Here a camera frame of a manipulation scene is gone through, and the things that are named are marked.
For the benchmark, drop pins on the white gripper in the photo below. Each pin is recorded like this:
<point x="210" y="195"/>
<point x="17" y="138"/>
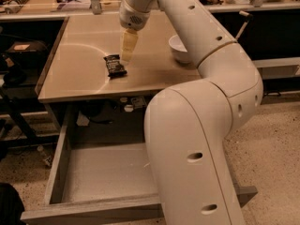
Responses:
<point x="133" y="17"/>

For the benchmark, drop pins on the dark rxbar chocolate wrapper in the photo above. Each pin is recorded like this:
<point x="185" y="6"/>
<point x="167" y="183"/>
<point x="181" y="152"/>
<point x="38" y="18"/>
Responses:
<point x="115" y="69"/>

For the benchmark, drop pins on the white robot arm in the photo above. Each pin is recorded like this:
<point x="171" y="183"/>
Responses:
<point x="200" y="103"/>

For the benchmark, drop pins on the open grey wooden drawer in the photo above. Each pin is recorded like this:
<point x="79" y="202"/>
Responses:
<point x="102" y="175"/>

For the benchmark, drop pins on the white ceramic bowl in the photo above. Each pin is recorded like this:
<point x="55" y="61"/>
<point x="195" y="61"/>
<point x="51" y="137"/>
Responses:
<point x="179" y="52"/>

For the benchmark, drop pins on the white label sticker under table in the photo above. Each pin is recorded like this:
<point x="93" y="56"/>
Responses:
<point x="138" y="102"/>

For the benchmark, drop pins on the black bag with tan label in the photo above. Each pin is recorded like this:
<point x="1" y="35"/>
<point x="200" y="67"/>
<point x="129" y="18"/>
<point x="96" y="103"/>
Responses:
<point x="29" y="54"/>

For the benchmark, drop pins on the black stand leg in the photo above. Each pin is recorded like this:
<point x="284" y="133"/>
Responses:
<point x="31" y="138"/>

